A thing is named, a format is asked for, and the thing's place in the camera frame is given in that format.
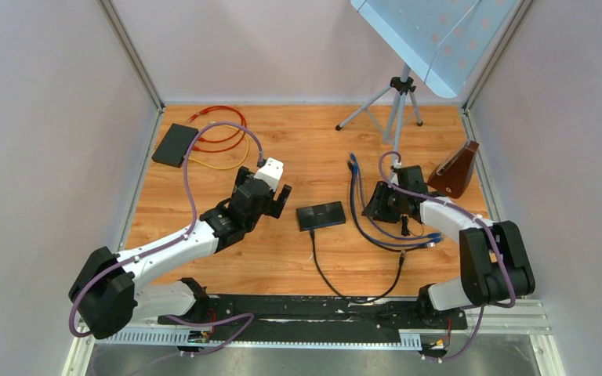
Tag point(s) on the light blue perforated panel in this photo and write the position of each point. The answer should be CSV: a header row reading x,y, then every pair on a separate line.
x,y
441,41

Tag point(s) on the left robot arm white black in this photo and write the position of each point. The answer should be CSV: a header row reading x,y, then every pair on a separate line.
x,y
114,288

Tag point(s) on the grey tripod stand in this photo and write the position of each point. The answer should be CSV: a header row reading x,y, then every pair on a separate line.
x,y
404,88

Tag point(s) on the brown wooden metronome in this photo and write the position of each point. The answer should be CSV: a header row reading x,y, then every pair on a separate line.
x,y
452,177

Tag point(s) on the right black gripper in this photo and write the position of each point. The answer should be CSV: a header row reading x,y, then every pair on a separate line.
x,y
376,208

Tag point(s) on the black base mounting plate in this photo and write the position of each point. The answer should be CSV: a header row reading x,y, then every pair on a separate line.
x,y
305,319

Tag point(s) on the aluminium frame rail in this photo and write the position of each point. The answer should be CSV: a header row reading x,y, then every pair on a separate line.
x,y
517,341

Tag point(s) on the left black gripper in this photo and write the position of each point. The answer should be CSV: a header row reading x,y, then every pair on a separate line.
x,y
277,204

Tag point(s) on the black power adapter with cord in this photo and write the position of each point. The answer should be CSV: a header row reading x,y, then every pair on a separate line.
x,y
406,230

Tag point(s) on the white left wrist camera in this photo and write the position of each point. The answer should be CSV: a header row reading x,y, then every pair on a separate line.
x,y
271,173

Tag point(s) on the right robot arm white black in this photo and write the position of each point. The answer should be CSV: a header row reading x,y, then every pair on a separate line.
x,y
494,264

